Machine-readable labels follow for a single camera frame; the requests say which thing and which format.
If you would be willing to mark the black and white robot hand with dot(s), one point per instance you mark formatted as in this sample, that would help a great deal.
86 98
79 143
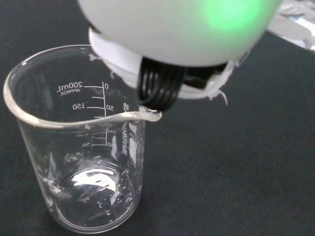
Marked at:
172 32

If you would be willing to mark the clear 200 mL glass beaker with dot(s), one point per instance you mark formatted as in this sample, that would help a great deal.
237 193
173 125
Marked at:
93 191

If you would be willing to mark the black bench cloth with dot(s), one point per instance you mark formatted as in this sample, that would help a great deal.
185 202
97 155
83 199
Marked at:
233 159

